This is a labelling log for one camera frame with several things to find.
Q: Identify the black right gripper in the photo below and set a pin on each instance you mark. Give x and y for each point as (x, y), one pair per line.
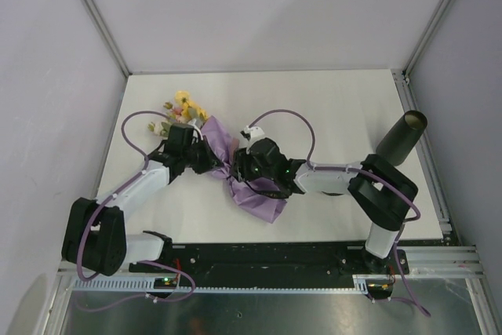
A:
(240, 170)

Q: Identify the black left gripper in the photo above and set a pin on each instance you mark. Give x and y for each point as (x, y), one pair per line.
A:
(211, 161)

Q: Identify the black gold-lettered ribbon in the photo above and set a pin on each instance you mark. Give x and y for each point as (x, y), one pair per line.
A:
(247, 168)

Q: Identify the yellow flower bunch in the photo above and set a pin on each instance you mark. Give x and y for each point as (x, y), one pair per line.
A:
(180, 109)

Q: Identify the purple wrapping paper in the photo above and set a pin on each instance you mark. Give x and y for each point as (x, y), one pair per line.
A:
(219, 139)

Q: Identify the pink wrapping paper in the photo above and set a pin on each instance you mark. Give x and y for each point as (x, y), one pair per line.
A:
(234, 144)

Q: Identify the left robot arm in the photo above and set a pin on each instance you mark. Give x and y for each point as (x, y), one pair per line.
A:
(96, 239)

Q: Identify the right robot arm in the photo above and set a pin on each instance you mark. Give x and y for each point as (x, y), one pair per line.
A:
(383, 193)

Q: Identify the dark cylindrical vase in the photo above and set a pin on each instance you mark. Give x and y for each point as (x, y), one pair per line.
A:
(402, 138)

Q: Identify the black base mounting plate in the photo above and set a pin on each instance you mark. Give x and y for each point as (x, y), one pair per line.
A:
(278, 265)

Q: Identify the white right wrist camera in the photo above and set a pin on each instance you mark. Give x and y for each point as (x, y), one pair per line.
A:
(252, 134)

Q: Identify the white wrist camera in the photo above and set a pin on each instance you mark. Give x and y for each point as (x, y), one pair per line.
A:
(252, 134)
(179, 139)

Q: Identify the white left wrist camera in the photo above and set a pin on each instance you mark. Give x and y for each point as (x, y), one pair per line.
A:
(179, 139)

